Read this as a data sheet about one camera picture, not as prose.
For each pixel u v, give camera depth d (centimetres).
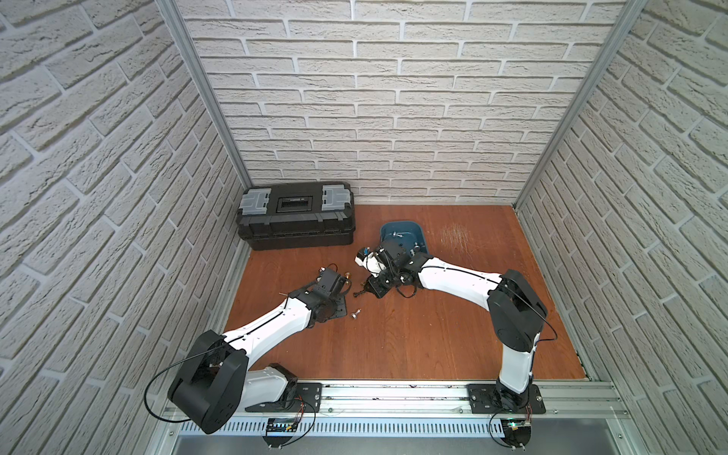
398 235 107
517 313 49
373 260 79
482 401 73
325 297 66
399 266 68
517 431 70
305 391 76
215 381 41
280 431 71
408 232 107
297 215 92
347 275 97
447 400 76
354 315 87
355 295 92
